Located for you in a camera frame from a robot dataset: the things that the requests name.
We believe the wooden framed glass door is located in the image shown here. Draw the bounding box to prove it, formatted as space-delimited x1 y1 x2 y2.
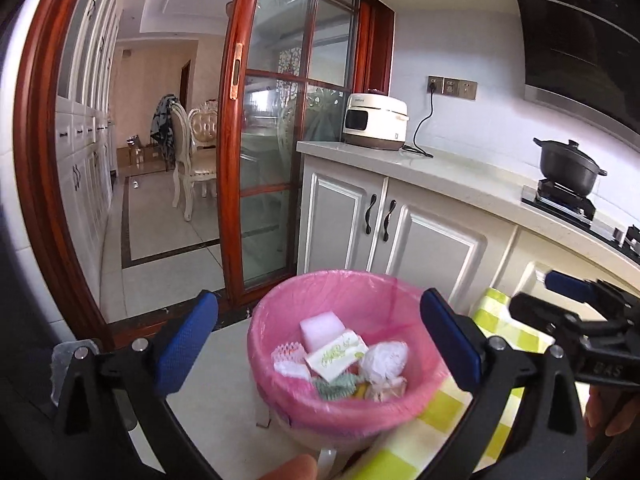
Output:
217 0 396 306

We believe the gold wall outlet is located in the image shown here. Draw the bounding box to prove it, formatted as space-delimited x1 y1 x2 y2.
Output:
427 76 478 101

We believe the black power cable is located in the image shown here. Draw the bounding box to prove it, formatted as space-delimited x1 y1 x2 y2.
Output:
402 87 436 158

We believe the black cooking pot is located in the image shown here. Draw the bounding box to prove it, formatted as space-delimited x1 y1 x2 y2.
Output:
532 138 608 196

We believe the pink foam fruit net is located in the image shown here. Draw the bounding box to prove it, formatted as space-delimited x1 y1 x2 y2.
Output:
271 341 312 381

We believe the green wavy striped cloth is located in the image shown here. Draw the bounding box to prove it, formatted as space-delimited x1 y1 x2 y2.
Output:
311 375 357 401

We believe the white packet green print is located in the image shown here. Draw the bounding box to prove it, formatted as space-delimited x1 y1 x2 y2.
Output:
305 330 369 382

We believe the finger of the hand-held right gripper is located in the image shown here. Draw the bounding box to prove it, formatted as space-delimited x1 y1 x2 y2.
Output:
545 270 640 323
509 291 583 347

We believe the red wooden door frame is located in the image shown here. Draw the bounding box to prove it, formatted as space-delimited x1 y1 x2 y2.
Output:
12 0 118 331

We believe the white foam block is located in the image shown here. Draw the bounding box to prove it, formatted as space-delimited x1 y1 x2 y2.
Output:
299 311 346 353

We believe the dark cloth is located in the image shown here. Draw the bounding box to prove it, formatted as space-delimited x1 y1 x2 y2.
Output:
150 94 180 161

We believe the black gas stove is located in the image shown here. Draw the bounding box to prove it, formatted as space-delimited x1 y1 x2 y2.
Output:
521 180 640 256

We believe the person's right hand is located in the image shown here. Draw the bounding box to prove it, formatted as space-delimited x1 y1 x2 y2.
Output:
584 382 640 438

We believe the white dining chair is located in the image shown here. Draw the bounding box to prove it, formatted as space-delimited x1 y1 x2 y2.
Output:
189 100 220 153
171 102 218 221

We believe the white rice cooker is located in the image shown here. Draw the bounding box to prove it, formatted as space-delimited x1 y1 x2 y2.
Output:
341 92 410 152

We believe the person's left hand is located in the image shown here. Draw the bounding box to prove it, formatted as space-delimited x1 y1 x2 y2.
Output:
277 452 319 480

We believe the black range hood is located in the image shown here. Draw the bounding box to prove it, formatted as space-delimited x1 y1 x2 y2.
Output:
505 0 640 136

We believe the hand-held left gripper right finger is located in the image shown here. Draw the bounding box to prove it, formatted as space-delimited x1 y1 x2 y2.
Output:
420 287 588 480

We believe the bin with pink liner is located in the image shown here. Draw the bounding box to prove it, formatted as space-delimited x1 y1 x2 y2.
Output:
246 270 473 466

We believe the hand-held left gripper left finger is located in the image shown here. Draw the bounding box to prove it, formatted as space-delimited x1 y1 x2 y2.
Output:
52 289 221 480

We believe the white kitchen cabinet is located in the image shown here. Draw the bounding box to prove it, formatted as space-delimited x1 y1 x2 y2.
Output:
296 140 640 321

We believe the white tall wall cabinet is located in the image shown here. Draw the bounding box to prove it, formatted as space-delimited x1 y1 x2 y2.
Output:
55 0 121 291

